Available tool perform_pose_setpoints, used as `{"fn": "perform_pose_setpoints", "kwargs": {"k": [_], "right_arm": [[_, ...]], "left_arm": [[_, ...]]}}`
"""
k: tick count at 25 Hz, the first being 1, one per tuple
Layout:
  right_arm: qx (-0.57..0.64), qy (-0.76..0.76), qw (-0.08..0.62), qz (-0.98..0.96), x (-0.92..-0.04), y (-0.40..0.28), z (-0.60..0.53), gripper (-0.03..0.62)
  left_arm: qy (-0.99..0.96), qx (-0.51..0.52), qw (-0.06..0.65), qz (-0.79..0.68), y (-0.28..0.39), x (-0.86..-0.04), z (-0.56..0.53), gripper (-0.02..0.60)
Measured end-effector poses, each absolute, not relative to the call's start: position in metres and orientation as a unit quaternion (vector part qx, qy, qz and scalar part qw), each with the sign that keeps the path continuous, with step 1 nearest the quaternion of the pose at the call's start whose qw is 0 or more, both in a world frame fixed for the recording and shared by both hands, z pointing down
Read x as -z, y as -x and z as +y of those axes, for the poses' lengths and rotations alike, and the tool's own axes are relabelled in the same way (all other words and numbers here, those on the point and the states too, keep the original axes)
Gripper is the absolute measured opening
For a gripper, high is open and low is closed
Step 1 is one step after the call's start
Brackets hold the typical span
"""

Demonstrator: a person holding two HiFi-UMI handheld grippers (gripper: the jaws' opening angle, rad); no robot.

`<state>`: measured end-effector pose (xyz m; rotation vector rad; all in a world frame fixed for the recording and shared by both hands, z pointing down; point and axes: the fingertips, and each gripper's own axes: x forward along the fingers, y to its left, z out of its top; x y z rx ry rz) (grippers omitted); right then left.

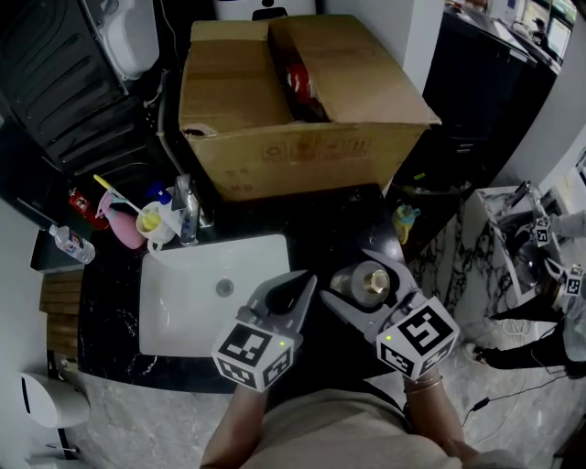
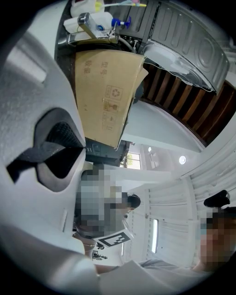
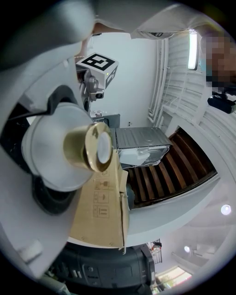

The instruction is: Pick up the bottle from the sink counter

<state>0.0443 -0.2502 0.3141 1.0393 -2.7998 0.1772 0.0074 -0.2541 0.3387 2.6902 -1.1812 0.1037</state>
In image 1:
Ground person's right forearm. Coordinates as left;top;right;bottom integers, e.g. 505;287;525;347
404;374;484;469

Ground chrome faucet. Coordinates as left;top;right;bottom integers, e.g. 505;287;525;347
169;172;215;248

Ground white marble pedestal sink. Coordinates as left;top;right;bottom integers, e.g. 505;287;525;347
408;184;586;324

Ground small bottle with gold cap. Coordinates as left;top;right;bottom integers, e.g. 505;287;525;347
329;259;398;309

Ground grey metal washing machine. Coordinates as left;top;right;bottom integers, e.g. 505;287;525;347
0;0;161;152

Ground clear plastic water bottle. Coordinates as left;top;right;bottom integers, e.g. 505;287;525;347
48;224;97;266

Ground black ribbed appliance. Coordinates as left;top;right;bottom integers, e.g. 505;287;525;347
0;98;170;221

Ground white bottle with blue sprayer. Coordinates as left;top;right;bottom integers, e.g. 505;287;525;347
145;181;178;216

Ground red packet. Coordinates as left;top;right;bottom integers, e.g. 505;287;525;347
284;61;331;124

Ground white sink basin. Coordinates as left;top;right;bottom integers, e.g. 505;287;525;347
137;233;291;358

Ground white cylindrical appliance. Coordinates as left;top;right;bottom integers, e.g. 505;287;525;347
12;370;92;431

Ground yellow-tipped toothbrush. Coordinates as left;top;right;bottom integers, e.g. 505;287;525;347
92;173;144;215

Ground pink cup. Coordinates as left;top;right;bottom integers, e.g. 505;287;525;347
94;190;146;251

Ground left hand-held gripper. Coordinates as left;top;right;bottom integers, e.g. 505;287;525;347
210;268;320;394

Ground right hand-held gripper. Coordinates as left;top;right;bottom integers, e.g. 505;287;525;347
319;248;461;382

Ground black cabinet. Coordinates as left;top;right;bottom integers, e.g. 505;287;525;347
419;8;565;187

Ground large cardboard box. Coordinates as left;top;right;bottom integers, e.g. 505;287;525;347
177;13;443;203

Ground white cup with handle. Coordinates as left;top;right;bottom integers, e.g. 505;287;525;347
135;203;180;254

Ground person's left forearm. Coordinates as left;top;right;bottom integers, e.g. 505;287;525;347
200;387;270;469

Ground person's beige shirt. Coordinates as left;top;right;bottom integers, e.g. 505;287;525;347
255;387;521;469

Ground gold bracelet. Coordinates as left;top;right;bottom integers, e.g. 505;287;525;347
404;374;445;396

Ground black power adapter cable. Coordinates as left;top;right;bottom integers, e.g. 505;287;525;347
461;370;573;427

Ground red fire extinguisher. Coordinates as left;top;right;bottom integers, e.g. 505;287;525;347
67;186;110;231

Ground wooden steps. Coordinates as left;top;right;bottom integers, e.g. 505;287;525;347
38;268;84;364

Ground grey corrugated hose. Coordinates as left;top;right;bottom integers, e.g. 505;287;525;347
154;68;187;178

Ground black marble sink countertop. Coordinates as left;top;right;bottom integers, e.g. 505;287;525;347
76;182;413;396

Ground white and black round appliance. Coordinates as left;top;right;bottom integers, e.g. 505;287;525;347
213;0;319;22

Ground yellow child's cup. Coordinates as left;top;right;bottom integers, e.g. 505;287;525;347
391;202;422;247

